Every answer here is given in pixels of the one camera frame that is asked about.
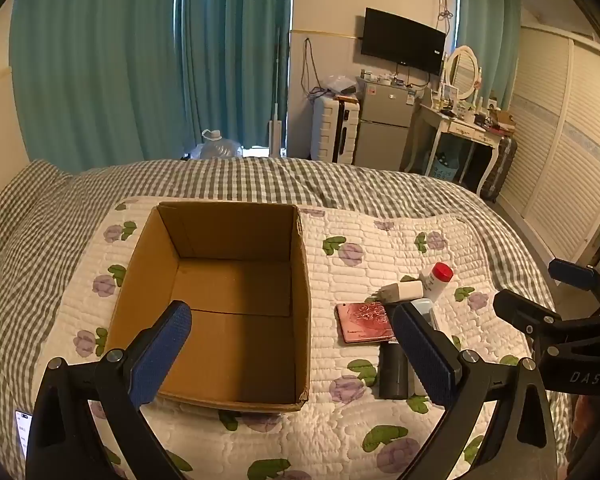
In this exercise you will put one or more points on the white louvered wardrobe doors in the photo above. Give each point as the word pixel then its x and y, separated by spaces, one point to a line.
pixel 555 150

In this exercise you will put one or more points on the oval white vanity mirror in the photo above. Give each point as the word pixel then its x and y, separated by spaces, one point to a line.
pixel 462 72

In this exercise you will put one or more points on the clear plastic bag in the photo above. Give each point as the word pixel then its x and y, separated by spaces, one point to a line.
pixel 340 85

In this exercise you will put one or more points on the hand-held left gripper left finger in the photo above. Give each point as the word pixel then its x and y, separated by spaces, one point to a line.
pixel 166 355

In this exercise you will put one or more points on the white bottle with red cap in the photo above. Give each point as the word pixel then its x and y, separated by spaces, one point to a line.
pixel 437 282

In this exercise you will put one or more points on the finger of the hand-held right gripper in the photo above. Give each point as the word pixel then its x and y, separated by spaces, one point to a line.
pixel 572 274
pixel 525 312

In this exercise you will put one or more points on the smartphone with lit screen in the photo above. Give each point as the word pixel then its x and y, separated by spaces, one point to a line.
pixel 22 432

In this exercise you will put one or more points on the white floral quilted mat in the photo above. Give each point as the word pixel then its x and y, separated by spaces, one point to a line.
pixel 330 435

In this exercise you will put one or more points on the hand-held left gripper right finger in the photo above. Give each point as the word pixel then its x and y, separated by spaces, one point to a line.
pixel 425 355

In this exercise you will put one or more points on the cream padded headboard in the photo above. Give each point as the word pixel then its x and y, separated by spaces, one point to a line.
pixel 0 135

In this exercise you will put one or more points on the teal curtain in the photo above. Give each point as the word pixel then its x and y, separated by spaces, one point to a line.
pixel 490 25
pixel 95 60
pixel 235 50

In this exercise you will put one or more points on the black wall television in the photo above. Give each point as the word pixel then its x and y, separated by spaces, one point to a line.
pixel 402 40

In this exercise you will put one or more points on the black cylindrical case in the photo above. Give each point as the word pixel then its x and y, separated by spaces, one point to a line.
pixel 392 370

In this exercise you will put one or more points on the white charger block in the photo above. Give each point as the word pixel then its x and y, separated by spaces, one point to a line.
pixel 402 291

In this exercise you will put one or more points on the grey small fridge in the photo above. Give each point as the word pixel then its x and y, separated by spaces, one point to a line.
pixel 382 130

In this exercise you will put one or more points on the dark hard suitcase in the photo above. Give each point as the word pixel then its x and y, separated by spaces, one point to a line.
pixel 500 165

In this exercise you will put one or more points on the white dressing table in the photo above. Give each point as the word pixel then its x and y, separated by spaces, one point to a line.
pixel 455 127

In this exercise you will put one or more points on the blue storage basket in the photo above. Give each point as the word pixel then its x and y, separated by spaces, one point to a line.
pixel 444 166

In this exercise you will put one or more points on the cardboard box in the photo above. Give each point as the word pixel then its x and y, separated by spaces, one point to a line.
pixel 230 300

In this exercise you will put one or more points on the clear water jug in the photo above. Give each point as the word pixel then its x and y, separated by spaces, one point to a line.
pixel 219 147

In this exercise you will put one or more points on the white ribbed suitcase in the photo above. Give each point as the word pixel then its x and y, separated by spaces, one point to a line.
pixel 327 127

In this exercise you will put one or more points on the pink patterned notebook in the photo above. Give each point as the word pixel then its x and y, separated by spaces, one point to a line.
pixel 362 322

